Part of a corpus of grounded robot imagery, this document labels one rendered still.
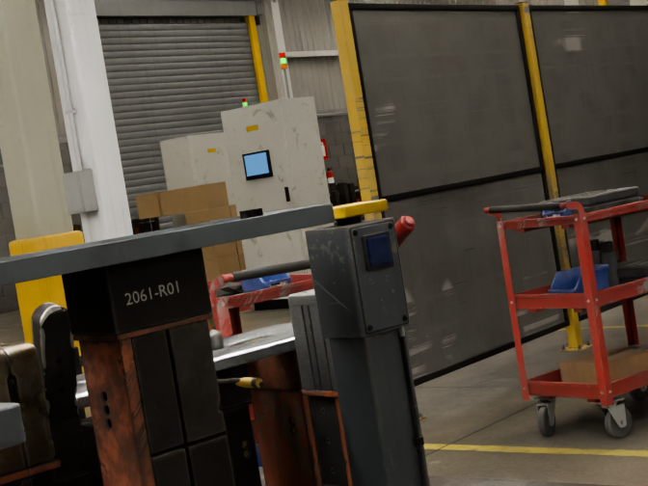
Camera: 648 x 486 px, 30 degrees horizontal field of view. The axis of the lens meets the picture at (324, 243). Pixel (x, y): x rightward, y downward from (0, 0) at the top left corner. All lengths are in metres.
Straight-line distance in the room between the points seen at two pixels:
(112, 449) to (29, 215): 7.50
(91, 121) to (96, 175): 0.23
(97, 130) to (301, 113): 6.47
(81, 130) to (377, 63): 1.47
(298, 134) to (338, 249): 10.43
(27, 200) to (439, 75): 3.42
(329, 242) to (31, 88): 7.46
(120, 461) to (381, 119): 4.82
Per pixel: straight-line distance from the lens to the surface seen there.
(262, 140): 11.68
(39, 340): 1.25
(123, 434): 1.06
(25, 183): 8.55
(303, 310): 1.43
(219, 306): 3.44
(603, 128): 7.67
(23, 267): 0.96
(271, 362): 1.58
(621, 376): 4.99
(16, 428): 0.65
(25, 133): 8.53
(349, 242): 1.19
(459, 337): 6.18
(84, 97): 5.36
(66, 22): 5.42
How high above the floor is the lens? 1.19
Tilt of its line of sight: 3 degrees down
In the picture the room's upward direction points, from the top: 9 degrees counter-clockwise
